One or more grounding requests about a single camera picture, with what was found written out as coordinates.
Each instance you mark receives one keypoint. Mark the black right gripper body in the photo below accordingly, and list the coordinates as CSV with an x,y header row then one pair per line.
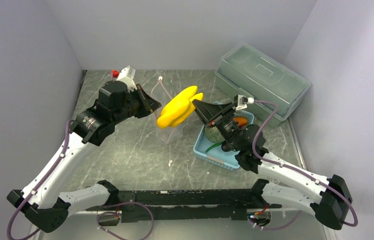
x,y
228,129

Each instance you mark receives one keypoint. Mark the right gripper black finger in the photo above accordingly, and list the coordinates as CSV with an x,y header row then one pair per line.
x,y
211,112
219,119

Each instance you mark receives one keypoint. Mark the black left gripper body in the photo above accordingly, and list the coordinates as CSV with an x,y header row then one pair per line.
x,y
132,108

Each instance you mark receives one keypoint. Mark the orange mango fruit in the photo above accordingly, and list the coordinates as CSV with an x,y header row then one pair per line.
x,y
241,121

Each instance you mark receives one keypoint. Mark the netted green melon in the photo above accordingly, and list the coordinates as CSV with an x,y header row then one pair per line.
x,y
213,135

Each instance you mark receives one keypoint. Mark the yellow banana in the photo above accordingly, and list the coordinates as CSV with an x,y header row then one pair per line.
x,y
162,121
181,107

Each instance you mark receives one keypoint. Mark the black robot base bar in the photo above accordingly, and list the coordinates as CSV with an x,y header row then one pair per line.
x,y
234,204

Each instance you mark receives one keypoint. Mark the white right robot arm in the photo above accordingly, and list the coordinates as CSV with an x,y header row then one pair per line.
x,y
328,199

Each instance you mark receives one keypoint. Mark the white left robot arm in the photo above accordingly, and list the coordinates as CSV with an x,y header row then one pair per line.
x,y
43,201

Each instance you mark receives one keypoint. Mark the green chili pepper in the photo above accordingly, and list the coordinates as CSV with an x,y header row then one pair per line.
x,y
212,147

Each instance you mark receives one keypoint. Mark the light blue plastic basket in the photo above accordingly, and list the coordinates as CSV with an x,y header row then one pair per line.
x,y
217,156

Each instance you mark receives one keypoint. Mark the green storage box, clear lid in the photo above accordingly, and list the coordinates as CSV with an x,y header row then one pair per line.
x,y
244,70

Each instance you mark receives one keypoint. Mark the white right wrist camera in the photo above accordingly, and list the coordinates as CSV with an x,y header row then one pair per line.
x,y
241,102

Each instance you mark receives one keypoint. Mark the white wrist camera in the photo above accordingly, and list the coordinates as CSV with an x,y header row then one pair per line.
x,y
126,76
241,102

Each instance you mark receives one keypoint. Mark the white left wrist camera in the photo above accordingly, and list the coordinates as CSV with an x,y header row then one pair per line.
x,y
126,76

